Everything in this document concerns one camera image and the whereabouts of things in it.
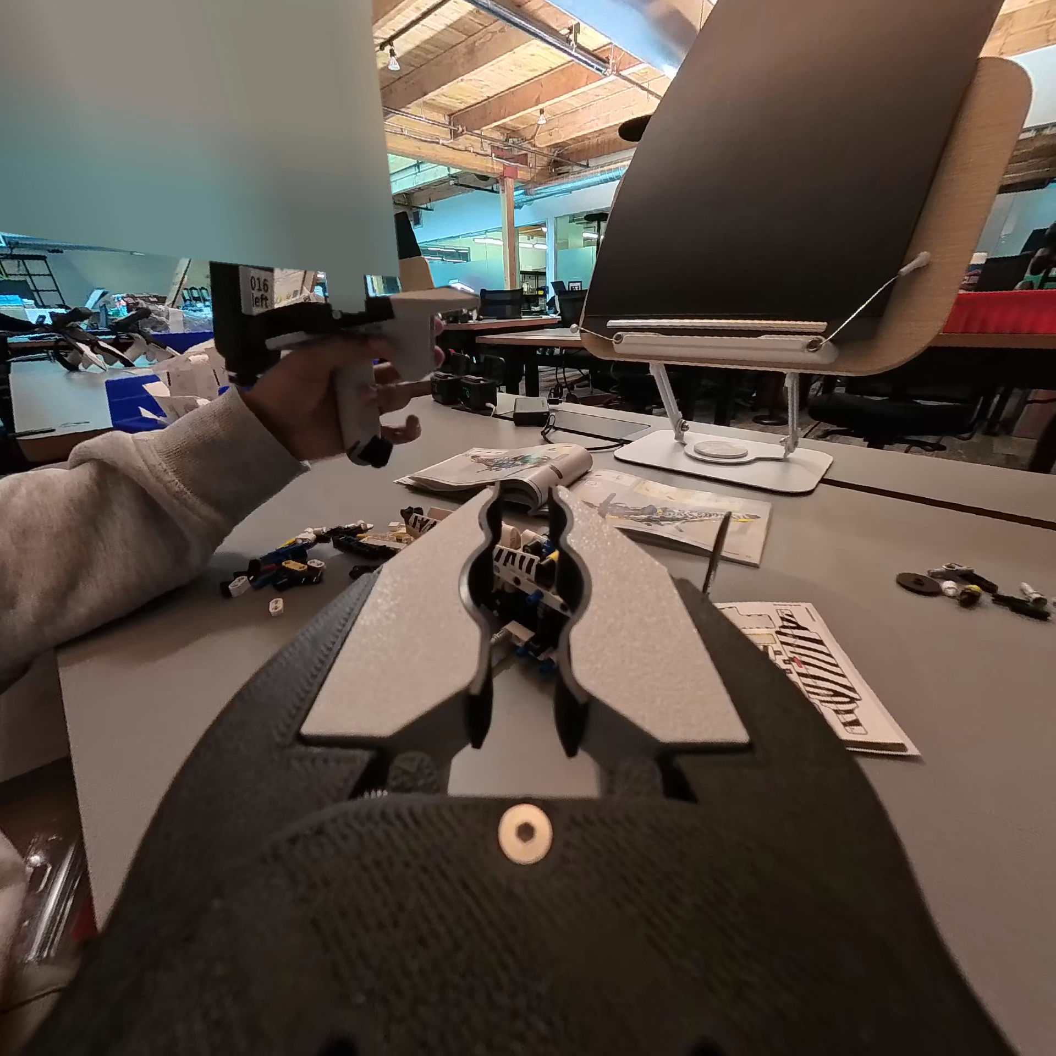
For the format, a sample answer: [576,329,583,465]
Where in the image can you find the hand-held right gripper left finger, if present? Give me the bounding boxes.
[299,482,506,778]

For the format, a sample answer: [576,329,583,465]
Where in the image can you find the background office desk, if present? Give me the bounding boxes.
[477,313,589,397]

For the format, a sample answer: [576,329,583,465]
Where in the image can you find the grey desk panel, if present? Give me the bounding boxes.
[551,410,653,445]

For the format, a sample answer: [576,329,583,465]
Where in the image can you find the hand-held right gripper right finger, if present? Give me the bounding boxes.
[548,485,752,778]

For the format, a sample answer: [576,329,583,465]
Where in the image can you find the clear plastic bag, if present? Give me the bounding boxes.
[16,833,89,963]

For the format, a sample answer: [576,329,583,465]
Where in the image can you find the small cluster of lego parts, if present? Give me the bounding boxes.
[896,563,1054,620]

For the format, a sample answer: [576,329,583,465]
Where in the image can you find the person's left forearm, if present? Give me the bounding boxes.
[0,388,310,671]

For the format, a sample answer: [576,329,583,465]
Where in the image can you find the black cable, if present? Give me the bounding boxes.
[540,412,630,455]

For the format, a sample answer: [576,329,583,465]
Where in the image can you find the dark computer monitor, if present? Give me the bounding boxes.
[580,0,1032,376]

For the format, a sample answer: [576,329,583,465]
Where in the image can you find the person's left hand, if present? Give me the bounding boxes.
[241,317,448,460]

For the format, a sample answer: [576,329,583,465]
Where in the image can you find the zebra striped sticker sheet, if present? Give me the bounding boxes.
[716,602,921,756]

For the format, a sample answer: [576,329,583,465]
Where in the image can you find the open lego instruction booklet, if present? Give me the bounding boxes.
[396,443,772,569]

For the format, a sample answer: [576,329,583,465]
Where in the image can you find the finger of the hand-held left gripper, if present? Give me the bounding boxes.
[388,287,481,382]

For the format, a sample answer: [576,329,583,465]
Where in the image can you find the pile of loose lego pieces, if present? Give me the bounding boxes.
[218,520,414,615]

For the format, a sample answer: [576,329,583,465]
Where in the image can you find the black white tools on desk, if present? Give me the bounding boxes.
[0,307,179,372]

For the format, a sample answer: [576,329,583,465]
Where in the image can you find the zebra striped lego helicopter model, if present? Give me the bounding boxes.
[400,495,735,673]

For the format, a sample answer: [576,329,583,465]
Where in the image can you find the blue plastic bin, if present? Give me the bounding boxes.
[106,371,232,432]

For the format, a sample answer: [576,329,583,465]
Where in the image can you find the red table cover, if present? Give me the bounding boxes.
[940,290,1056,336]

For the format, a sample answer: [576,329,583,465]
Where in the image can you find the black office chair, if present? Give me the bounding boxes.
[808,375,991,452]

